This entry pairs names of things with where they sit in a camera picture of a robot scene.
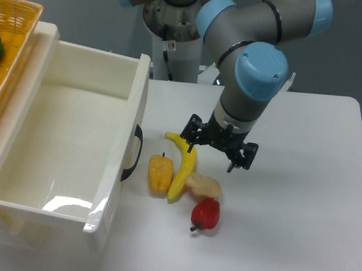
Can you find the white open drawer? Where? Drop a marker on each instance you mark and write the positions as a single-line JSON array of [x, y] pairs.
[[76, 142]]

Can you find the yellow bell pepper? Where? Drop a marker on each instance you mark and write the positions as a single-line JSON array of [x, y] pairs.
[[160, 172]]

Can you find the white drawer cabinet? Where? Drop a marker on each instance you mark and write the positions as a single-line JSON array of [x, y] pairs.
[[14, 229]]

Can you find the yellow banana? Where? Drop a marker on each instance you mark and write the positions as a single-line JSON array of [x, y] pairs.
[[187, 166]]

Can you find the red bell pepper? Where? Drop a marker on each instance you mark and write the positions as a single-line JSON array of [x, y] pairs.
[[205, 215]]

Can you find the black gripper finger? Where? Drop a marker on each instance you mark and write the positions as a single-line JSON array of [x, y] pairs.
[[242, 156], [192, 133]]

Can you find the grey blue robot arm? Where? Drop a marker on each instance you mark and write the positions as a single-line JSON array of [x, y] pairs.
[[243, 43]]

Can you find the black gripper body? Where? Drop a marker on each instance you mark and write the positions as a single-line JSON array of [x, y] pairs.
[[224, 139]]

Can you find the round beige bread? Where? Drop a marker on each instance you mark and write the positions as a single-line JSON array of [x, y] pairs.
[[203, 185]]

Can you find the black drawer handle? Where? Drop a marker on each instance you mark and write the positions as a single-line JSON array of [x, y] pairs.
[[135, 152]]

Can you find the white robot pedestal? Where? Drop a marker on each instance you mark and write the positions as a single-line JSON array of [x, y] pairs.
[[176, 42]]

